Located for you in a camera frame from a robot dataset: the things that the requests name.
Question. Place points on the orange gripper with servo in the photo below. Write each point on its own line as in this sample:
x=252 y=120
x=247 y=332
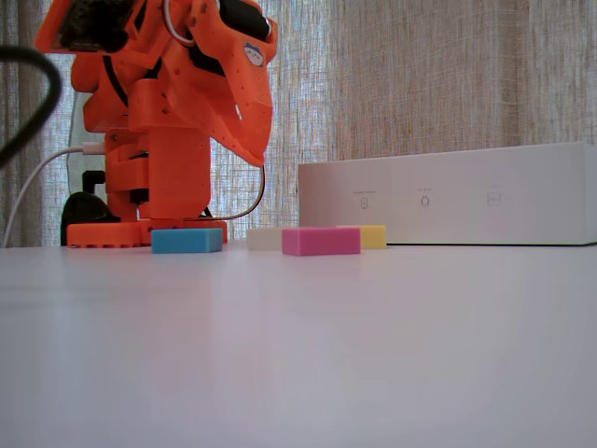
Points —
x=242 y=100

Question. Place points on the pink foam cuboid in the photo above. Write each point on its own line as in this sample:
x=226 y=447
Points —
x=321 y=242

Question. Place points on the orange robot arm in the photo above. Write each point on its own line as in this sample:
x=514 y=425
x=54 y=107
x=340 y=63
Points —
x=172 y=177

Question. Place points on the white foam cuboid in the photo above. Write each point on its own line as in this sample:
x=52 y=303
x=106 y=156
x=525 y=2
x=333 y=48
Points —
x=263 y=240

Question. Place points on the blue foam cuboid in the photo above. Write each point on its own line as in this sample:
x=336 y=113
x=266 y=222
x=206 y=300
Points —
x=186 y=241

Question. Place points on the yellow foam cuboid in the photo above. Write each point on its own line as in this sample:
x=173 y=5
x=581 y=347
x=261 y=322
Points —
x=373 y=237

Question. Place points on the white cardboard bin box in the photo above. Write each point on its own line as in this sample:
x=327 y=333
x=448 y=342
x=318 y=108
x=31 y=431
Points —
x=448 y=196

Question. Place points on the grey woven curtain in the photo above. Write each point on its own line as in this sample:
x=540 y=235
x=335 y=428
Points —
x=420 y=70

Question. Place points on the black table clamp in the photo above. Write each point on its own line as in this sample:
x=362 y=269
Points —
x=81 y=210

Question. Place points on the wrist camera in orange mount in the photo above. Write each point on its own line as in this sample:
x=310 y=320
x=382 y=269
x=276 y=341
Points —
x=88 y=25

